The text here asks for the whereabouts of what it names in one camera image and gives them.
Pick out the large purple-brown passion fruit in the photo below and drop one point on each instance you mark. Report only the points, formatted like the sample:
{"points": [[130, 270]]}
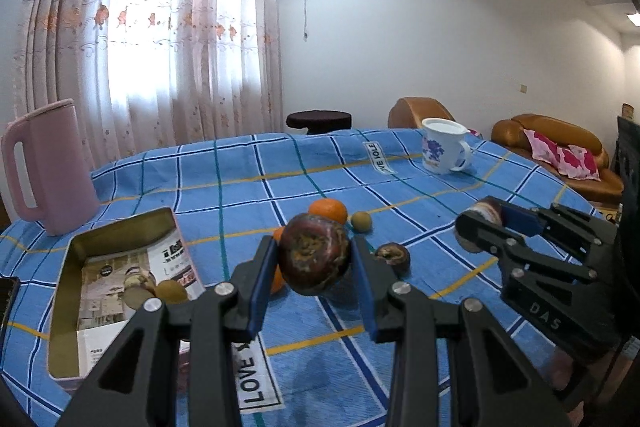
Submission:
{"points": [[314, 254]]}

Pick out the pink plastic kettle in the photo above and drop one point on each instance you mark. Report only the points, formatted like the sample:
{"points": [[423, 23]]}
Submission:
{"points": [[47, 167]]}

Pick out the black phone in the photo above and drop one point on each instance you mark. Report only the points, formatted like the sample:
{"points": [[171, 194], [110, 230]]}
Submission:
{"points": [[7, 302]]}

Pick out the gold metal tin box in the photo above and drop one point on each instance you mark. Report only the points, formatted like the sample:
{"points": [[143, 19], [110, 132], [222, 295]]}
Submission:
{"points": [[75, 287]]}

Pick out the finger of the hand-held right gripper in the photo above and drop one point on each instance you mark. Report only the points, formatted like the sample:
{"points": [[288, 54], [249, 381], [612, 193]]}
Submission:
{"points": [[472, 234], [520, 221]]}

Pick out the small green-brown round fruit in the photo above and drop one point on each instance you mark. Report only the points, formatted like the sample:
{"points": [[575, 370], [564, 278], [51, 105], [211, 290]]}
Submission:
{"points": [[361, 221]]}

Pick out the blue plaid tablecloth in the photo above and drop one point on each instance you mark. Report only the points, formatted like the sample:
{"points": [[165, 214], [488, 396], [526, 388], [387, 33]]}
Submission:
{"points": [[210, 187]]}

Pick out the sheer floral curtain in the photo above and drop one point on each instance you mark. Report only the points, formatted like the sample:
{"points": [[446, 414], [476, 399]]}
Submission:
{"points": [[150, 32]]}

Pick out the printed paper leaflet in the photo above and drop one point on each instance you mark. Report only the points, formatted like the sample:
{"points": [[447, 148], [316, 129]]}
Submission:
{"points": [[110, 282]]}

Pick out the brown leather armchair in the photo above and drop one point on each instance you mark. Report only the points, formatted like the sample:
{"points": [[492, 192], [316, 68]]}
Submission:
{"points": [[420, 112]]}

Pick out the round black stool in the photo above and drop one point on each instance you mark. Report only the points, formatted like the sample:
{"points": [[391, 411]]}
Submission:
{"points": [[320, 121]]}

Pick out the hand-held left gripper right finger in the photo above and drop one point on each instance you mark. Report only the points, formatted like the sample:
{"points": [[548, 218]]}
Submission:
{"points": [[369, 292]]}

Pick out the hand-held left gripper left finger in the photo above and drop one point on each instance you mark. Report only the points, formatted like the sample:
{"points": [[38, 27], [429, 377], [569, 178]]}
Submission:
{"points": [[260, 292]]}

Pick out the brown leather sofa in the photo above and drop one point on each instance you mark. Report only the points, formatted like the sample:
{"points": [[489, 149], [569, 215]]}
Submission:
{"points": [[555, 134]]}

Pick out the orange mandarin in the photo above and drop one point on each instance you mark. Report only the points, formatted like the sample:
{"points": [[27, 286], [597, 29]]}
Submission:
{"points": [[328, 210], [277, 279]]}

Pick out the green-brown kiwi fruit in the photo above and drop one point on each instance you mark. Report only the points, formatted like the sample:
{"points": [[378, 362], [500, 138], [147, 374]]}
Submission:
{"points": [[172, 291]]}

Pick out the white floral mug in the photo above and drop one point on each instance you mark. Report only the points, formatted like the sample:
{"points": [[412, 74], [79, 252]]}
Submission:
{"points": [[442, 149]]}

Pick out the purple passion fruit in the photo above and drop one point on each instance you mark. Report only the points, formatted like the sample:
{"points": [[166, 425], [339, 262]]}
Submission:
{"points": [[484, 211]]}

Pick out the pink floral cloth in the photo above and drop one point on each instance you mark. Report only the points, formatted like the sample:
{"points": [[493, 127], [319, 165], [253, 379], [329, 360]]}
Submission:
{"points": [[562, 155]]}

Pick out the dark screen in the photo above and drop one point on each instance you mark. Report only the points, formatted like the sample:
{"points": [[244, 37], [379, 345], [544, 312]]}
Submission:
{"points": [[629, 157]]}

